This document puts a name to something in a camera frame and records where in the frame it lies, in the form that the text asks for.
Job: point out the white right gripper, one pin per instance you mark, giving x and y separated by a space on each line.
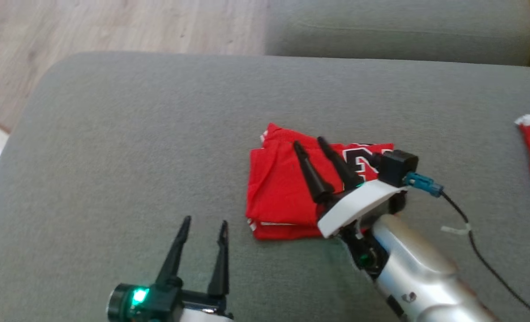
359 205

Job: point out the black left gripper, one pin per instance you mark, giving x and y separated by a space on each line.
162 304

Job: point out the grey fabric sofa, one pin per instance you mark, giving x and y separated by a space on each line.
135 156

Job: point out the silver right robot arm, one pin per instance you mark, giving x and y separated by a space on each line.
417 277

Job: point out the red jersey with white stripes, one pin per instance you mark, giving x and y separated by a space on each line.
278 188

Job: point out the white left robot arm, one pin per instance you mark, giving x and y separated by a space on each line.
207 317

